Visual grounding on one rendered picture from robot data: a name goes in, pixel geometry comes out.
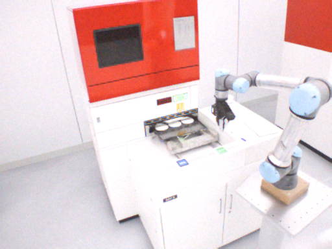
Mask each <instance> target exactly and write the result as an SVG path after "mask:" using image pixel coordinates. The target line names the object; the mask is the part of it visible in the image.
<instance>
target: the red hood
mask: <svg viewBox="0 0 332 249"><path fill-rule="evenodd" d="M66 8H67V9H66V10H67V18H68V21H69V29H70V31H71V37H72V42H73V48H74V52H75V58H76V63H77V69H78V73H79V77H80V79H81V83H82V85H83V86H84V89H85V92H86V95H87V96H88V100H89V103H90V104H91V103H94V102H99V101H103V100H106V99H111V98H117V97H122V96H125V95H130V94H133V93H138V92H144V91H149V90H152V89H157V88H162V87H168V86H173V85H176V84H181V83H187V82H192V81H195V80H200V68H199V28H198V0H114V1H103V2H96V3H85V4H81V5H73V6H66Z"/></svg>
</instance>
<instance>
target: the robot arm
mask: <svg viewBox="0 0 332 249"><path fill-rule="evenodd" d="M252 86H255V87H259V88H266V89H273V90H278V91H284V92H288V93H290V97H289V103H290V106H289V110H290V115H289V118H288V119H287V121H286V125H285V126H284V129H283V131H282V132H281V135H280V137H279V139H278V142H277V143H276V146H275V148H274V150H270V152H269V153H268V155H267V158H266V160H265V161H264V162H261V164H260V166H259V173H261V176H262V177H263V178H264V179H265V180H266V181H267V182H270V183H272V184H273V185H274V186H276V187H277V188H278V189H282V190H292V189H294V188H296V186H297V184H298V175H297V171H298V167H299V165H300V159H301V157H302V150H301V148H300V147H297V144H298V142H299V140H300V138H301V137H302V134H303V131H304V130H305V129H306V126H307V125H308V122H309V121H312V120H314V118H315V117H316V115H317V113H318V111H319V109H320V108H321V106H323V105H324V104H325V103H327V102H328V101H329V100H330V99H331V97H332V86H331V84H330V83H329V82H328V81H327V80H326V79H324V78H318V77H305V78H297V77H286V76H281V75H273V74H268V73H261V72H259V71H251V72H250V73H245V74H243V75H240V76H234V75H230V71H229V70H228V69H226V68H219V69H216V71H215V94H214V97H215V104H214V105H211V113H212V114H213V115H214V116H216V118H215V124H216V125H218V127H219V130H220V131H221V132H223V131H224V129H226V126H227V124H228V123H229V121H231V120H234V119H235V117H236V116H235V115H234V112H233V111H232V110H231V108H230V106H229V105H228V103H227V102H226V100H228V97H229V90H233V91H235V92H237V93H246V92H247V91H248V88H250V87H252ZM212 108H213V112H212Z"/></svg>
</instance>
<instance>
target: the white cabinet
mask: <svg viewBox="0 0 332 249"><path fill-rule="evenodd" d="M126 149H127V153H128V160H129V167H130V173H131V177H132V183H133V187H134V193H135V197H136V203H137V211H138V215H139V217H140V219H141V221H142V222H143V225H144V228H145V229H146V231H147V235H148V236H149V238H150V240H151V242H152V245H153V247H154V249H218V248H220V247H221V246H225V245H226V244H228V243H231V242H233V241H234V240H236V239H240V238H241V237H243V236H245V235H248V234H249V233H252V232H253V231H256V230H258V229H259V228H260V227H261V221H262V217H263V216H261V215H260V214H259V213H258V212H256V211H255V210H253V209H252V208H251V204H249V202H247V201H246V200H245V199H243V198H242V197H241V196H239V195H238V194H237V193H235V191H236V190H237V189H238V188H239V187H240V186H241V184H242V183H243V182H244V181H245V180H246V179H247V178H248V177H249V176H250V175H251V174H253V173H255V172H257V171H259V166H260V164H261V162H264V161H265V160H266V158H263V159H260V160H258V161H255V162H253V163H250V164H247V165H245V166H244V167H242V168H240V169H235V170H234V171H231V172H228V173H226V174H223V175H220V176H217V177H215V178H212V179H210V180H206V181H203V182H200V183H199V184H196V185H191V186H189V187H186V188H185V189H180V190H177V191H175V192H173V193H169V194H167V195H164V196H159V197H157V198H154V196H153V194H152V192H151V190H150V189H149V187H148V185H147V183H146V181H145V179H144V178H143V175H142V174H141V173H140V171H139V169H138V168H137V165H136V163H135V161H134V160H133V157H132V156H131V154H130V153H129V151H128V148H126Z"/></svg>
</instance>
